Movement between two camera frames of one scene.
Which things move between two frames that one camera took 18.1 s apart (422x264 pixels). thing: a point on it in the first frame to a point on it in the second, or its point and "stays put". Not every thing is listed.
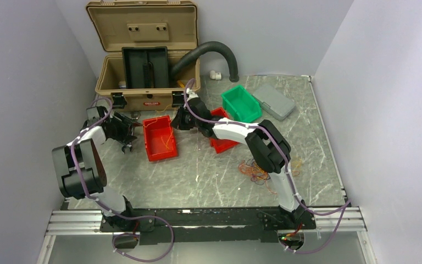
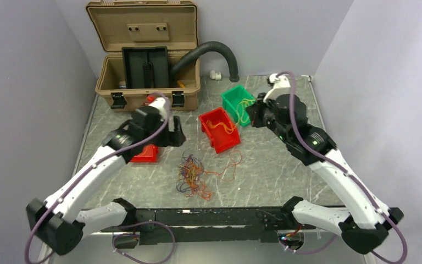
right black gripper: [177, 122] to [255, 111]
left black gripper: [126, 125] to [173, 138]
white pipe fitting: [214, 75] stays put
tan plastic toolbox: [129, 23] stays put
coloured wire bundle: [258, 175] to [190, 180]
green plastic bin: [241, 105] stays put
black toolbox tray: [145, 67] stays put
